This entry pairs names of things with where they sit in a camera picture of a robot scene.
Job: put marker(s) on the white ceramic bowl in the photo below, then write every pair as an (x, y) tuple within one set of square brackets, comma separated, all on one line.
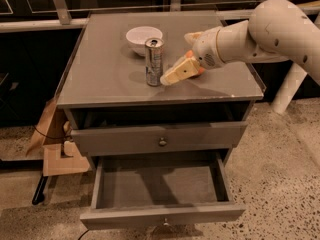
[(136, 38)]

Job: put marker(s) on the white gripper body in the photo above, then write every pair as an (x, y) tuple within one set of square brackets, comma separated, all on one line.
[(206, 50)]

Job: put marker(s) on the white diagonal post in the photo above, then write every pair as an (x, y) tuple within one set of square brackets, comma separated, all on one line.
[(288, 89)]

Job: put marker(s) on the brown cardboard pieces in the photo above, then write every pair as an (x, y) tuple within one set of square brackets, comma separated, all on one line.
[(52, 136)]

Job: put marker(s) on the grey top drawer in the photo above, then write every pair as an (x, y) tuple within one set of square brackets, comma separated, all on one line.
[(158, 139)]

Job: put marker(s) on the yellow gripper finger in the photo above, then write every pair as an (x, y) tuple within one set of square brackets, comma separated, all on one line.
[(184, 68), (191, 38)]

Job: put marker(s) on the grey drawer cabinet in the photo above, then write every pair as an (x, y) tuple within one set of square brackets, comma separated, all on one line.
[(106, 84)]

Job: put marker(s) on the grey open middle drawer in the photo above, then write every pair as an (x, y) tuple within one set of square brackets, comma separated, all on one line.
[(160, 189)]

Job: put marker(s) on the orange fruit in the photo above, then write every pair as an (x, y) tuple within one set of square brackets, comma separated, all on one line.
[(193, 64)]

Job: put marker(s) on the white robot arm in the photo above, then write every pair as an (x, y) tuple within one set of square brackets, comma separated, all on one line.
[(276, 30)]

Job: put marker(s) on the silver redbull can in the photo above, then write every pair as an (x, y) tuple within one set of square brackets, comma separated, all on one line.
[(154, 60)]

